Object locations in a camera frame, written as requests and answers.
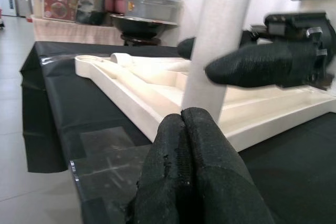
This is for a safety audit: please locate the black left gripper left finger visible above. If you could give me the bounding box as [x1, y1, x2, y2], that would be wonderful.
[125, 113, 195, 224]

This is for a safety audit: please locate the white appliance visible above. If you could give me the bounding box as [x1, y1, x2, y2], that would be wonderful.
[0, 0, 18, 17]

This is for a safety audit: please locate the clear container green lid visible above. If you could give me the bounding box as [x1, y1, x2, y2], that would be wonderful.
[123, 0, 182, 22]

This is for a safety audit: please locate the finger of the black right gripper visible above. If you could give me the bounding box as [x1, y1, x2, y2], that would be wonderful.
[204, 42, 318, 88]
[177, 36, 196, 59]

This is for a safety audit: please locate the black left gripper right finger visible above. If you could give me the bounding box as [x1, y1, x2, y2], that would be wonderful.
[181, 106, 275, 224]

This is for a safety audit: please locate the white plastic table leg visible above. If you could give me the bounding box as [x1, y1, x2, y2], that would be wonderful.
[180, 0, 259, 125]

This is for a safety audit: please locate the black tablecloth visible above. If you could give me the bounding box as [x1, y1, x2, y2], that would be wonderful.
[19, 40, 336, 224]

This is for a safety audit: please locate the red printed box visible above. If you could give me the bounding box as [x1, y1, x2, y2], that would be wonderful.
[41, 0, 84, 23]

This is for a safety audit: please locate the clear plastic bag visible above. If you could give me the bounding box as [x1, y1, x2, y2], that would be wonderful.
[39, 55, 77, 65]

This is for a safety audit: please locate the clear tape patch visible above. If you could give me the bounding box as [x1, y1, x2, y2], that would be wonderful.
[67, 126, 154, 183]

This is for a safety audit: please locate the pink checked cloth table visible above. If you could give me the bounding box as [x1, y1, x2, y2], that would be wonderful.
[31, 15, 124, 46]

